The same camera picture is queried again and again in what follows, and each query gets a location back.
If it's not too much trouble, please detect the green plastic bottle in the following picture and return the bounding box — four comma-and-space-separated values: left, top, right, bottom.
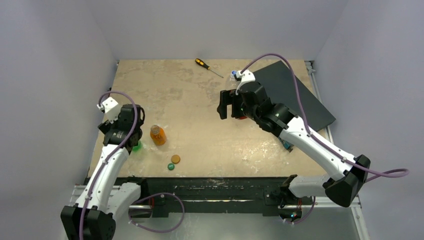
132, 140, 143, 152

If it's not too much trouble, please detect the green bottle cap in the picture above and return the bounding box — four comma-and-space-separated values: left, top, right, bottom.
167, 163, 175, 171

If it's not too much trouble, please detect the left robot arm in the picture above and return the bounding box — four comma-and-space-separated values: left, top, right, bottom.
60, 104, 149, 240

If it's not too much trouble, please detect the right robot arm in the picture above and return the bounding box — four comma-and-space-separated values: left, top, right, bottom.
217, 81, 371, 208

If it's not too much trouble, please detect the orange juice bottle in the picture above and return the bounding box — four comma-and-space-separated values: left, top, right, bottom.
150, 124, 167, 146

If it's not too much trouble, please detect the orange bottle cap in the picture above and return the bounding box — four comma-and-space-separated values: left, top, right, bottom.
171, 154, 181, 164

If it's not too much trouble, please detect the yellow-black screwdriver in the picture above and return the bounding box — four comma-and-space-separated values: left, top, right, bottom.
194, 58, 223, 78

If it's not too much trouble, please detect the aluminium frame rail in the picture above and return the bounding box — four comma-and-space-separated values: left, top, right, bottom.
67, 184, 127, 209

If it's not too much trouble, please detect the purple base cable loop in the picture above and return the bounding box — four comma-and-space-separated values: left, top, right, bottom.
127, 192, 186, 234

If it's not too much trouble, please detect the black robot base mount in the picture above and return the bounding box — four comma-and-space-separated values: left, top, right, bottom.
114, 176, 313, 218

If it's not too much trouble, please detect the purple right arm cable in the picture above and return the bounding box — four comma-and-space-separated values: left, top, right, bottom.
240, 53, 411, 183

